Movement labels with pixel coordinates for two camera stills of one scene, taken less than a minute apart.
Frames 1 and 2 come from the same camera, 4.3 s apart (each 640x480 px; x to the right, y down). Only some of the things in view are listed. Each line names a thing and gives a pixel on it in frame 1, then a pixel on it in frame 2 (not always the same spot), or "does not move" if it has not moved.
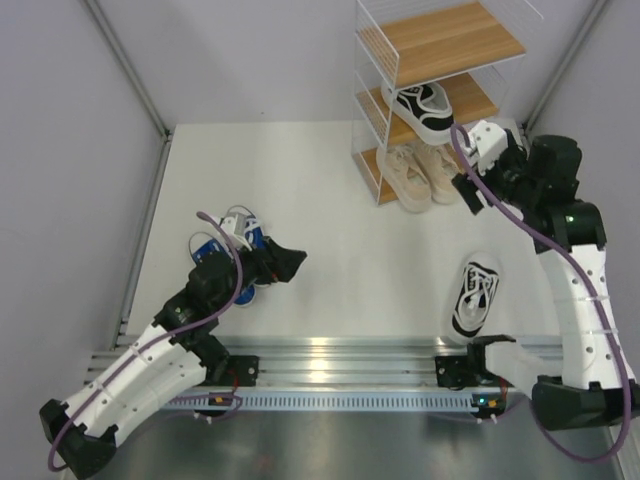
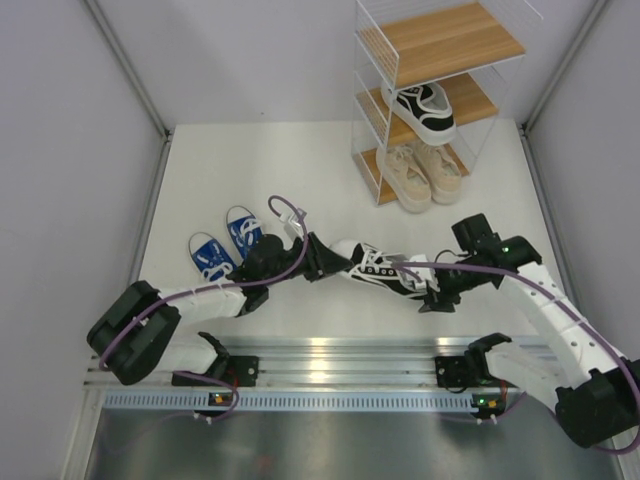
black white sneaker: (425, 108) does not move
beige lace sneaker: (406, 177) does not move
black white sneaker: (475, 297) -> (375, 266)
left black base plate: (236, 371) does not move
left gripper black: (274, 262) -> (321, 261)
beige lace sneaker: (441, 166) does not move
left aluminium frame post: (136, 81) does not move
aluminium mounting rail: (335, 361) does not move
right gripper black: (465, 186) -> (441, 301)
